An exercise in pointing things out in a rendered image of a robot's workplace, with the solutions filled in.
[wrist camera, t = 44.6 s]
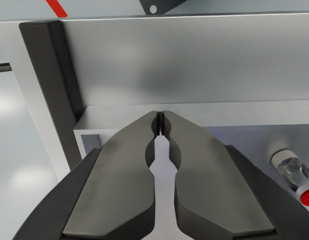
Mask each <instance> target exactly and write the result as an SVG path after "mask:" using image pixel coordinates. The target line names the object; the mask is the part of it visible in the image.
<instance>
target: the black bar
mask: <svg viewBox="0 0 309 240"><path fill-rule="evenodd" d="M19 30H20V32H21V35H22V38H23V41H24V43H25V46H26V49H27V52H28V55H29V57H30V61H31V63H32V66H33V68H34V71H35V74H36V77H37V80H38V82H39V85H40V88H41V91H42V94H43V97H44V99H45V102H46V104H47V107H48V110H49V113H50V116H51V119H52V122H53V124H54V127H55V130H56V133H57V135H58V138H59V141H60V144H61V147H62V149H63V152H64V155H65V158H66V160H67V163H68V166H69V169H70V171H71V170H72V169H73V168H74V167H75V166H76V165H77V164H78V163H79V162H80V161H81V160H82V157H81V154H80V150H79V147H78V144H77V141H76V137H75V134H74V131H73V130H74V128H75V126H76V125H77V123H78V121H79V120H80V118H81V117H82V115H83V113H84V109H83V105H82V102H81V98H80V92H79V88H78V85H77V81H76V77H75V73H74V69H73V65H72V61H71V57H70V52H69V48H68V45H67V41H66V37H65V33H64V29H63V25H62V22H61V21H60V20H33V21H27V22H22V23H20V24H19Z"/></svg>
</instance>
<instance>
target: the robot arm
mask: <svg viewBox="0 0 309 240"><path fill-rule="evenodd" d="M159 124H160V126H161V134H162V136H165V138H166V139H167V140H168V141H169V159H170V161H171V162H172V163H173V164H174V165H175V167H176V168H177V170H178V171H177V173H176V175H175V189H174V208H175V214H176V221H177V226H178V228H179V230H180V231H181V232H183V233H184V234H186V235H187V236H189V237H191V238H192V239H194V240H309V211H308V210H307V209H306V208H305V207H304V206H303V205H302V204H301V203H300V202H299V201H298V200H297V199H296V198H295V197H293V196H292V195H291V194H290V193H289V192H288V191H287V190H286V189H284V188H283V187H282V186H281V185H280V184H278V183H277V182H276V181H275V180H274V179H273V178H272V177H270V176H269V175H268V174H267V173H265V172H264V171H263V170H262V169H261V168H259V167H258V166H257V165H256V164H255V163H253V162H252V161H251V160H250V159H248V158H247V157H246V156H245V155H244V154H242V153H241V152H240V151H239V150H237V149H236V148H235V147H234V146H233V145H224V144H223V143H222V142H221V141H220V140H219V139H217V138H216V137H215V136H213V135H212V134H211V133H209V132H208V131H207V130H205V129H203V128H202V127H200V126H199V125H197V124H195V123H193V122H191V121H189V120H187V119H185V118H183V117H181V116H179V115H177V114H176V113H174V112H172V111H169V110H164V111H155V110H153V111H150V112H149V113H147V114H145V115H144V116H142V117H140V118H139V119H137V120H135V121H134V122H132V123H131V124H129V125H128V126H126V127H124V128H123V129H121V130H120V131H118V132H117V133H116V134H114V135H113V136H112V137H111V138H110V139H108V140H107V141H106V142H105V143H104V144H103V145H102V146H101V147H100V148H94V149H93V150H92V151H91V152H90V153H89V154H88V155H87V156H86V157H85V158H84V159H82V160H81V161H80V162H79V163H78V164H77V165H76V166H75V167H74V168H73V169H72V170H71V171H70V172H69V173H68V174H67V175H66V176H65V177H64V178H63V179H62V180H61V181H60V182H59V183H58V184H57V185H56V186H55V187H54V188H53V189H52V190H51V191H50V192H49V193H48V194H47V195H46V196H45V197H44V198H43V199H42V201H41V202H40V203H39V204H38V205H37V206H36V207H35V209H34V210H33V211H32V212H31V214H30V215H29V216H28V217H27V218H26V220H25V221H24V223H23V224H22V225H21V227H20V228H19V230H18V231H17V233H16V234H15V236H14V237H13V239H12V240H141V239H143V238H144V237H146V236H147V235H149V234H150V233H151V232H152V231H153V229H154V226H155V179H154V175H153V174H152V172H151V171H150V170H149V168H150V166H151V164H152V163H153V162H154V160H155V142H154V140H155V139H156V138H157V136H159Z"/></svg>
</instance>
